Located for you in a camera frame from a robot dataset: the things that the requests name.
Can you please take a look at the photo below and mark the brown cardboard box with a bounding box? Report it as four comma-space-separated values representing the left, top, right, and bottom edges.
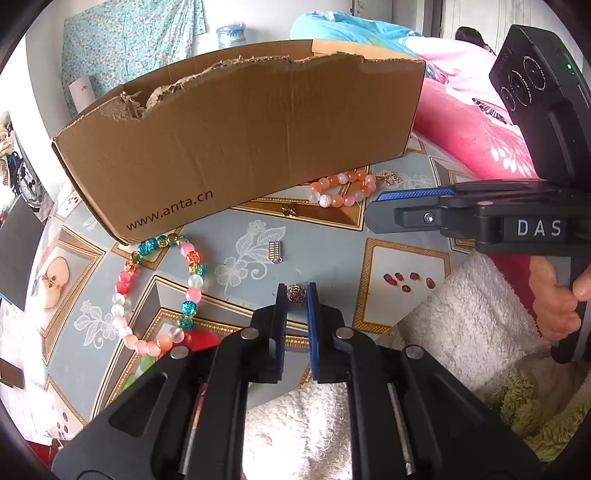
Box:
52, 39, 426, 245

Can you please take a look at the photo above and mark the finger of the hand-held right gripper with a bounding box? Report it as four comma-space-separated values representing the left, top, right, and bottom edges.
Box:
365, 197, 445, 236
375, 185, 459, 204

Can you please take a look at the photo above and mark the pink floral blanket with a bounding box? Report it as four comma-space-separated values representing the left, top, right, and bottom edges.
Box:
406, 36, 541, 182

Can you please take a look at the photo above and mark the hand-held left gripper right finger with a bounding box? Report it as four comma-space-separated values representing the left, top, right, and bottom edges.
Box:
305, 282, 541, 480

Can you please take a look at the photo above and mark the wheelchair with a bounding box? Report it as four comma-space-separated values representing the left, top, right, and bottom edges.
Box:
4, 152, 47, 209

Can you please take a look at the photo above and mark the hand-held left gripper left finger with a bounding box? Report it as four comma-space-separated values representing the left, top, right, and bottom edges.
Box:
52, 284, 289, 480

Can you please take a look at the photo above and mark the person's right hand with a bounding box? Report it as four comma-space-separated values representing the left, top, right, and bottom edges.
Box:
529, 256, 591, 342

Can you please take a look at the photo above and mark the floral hanging cloth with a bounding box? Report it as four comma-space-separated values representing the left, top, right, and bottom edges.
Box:
62, 0, 206, 116

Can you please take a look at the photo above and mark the green fleece cloth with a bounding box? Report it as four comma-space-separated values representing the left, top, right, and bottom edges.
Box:
489, 369, 591, 462

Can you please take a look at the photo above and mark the pile of clothes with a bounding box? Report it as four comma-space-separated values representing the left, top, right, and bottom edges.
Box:
0, 111, 19, 158

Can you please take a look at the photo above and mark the small cardboard box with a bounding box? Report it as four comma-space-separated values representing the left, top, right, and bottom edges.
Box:
0, 357, 25, 387

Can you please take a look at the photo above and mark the white fleece cloth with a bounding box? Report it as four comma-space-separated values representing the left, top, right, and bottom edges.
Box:
242, 251, 561, 480

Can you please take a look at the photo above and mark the red garment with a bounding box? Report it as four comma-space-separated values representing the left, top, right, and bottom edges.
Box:
501, 253, 539, 321

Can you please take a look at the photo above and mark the multicolour glass bead bracelet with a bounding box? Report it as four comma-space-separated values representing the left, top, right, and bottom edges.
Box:
111, 234, 205, 357

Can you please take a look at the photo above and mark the white panelled door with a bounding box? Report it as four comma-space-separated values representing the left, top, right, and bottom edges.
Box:
438, 0, 513, 49

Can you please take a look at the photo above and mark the orange pink bead bracelet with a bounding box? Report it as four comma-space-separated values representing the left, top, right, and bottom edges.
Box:
308, 169, 378, 208

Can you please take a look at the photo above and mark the blue water jug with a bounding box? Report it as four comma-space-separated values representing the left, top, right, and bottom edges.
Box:
217, 22, 247, 49

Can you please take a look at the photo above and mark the blue printed quilt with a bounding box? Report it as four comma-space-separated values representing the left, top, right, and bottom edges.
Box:
290, 11, 448, 84

